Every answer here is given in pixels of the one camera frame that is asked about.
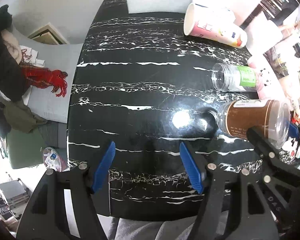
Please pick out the green cushion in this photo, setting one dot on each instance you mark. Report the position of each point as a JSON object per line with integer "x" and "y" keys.
{"x": 25, "y": 150}

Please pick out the person's grey trousers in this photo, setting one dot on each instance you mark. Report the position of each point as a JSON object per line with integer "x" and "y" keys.
{"x": 150, "y": 230}

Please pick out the red tasselled scarf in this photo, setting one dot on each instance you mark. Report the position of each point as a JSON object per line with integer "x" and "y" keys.
{"x": 48, "y": 77}

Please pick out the silver metal case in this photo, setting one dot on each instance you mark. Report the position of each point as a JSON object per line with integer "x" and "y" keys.
{"x": 13, "y": 193}

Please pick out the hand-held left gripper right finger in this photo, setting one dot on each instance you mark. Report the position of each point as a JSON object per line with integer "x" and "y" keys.
{"x": 193, "y": 171}

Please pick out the row of dark books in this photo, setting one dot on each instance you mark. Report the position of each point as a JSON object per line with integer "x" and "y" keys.
{"x": 277, "y": 0}

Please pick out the clear jar with green label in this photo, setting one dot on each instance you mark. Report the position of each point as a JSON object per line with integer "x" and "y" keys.
{"x": 236, "y": 78}

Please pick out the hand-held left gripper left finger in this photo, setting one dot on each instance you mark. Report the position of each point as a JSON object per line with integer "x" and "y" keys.
{"x": 104, "y": 166}

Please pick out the pink panda cup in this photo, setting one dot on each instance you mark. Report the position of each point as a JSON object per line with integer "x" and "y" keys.
{"x": 266, "y": 80}

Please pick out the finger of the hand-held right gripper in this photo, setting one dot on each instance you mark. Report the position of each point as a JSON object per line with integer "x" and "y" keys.
{"x": 294, "y": 130}
{"x": 263, "y": 146}

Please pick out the wooden picture frame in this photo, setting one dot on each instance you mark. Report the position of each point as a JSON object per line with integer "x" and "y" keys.
{"x": 50, "y": 35}

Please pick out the black garment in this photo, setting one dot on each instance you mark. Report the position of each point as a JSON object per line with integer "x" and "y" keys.
{"x": 5, "y": 62}

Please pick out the clear cup with brown label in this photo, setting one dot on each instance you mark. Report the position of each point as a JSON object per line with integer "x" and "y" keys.
{"x": 250, "y": 117}

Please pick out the white pink printed paper cup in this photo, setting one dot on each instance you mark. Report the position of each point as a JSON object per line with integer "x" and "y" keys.
{"x": 215, "y": 27}

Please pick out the olive green cloth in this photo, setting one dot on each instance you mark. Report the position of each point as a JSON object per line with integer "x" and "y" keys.
{"x": 18, "y": 116}

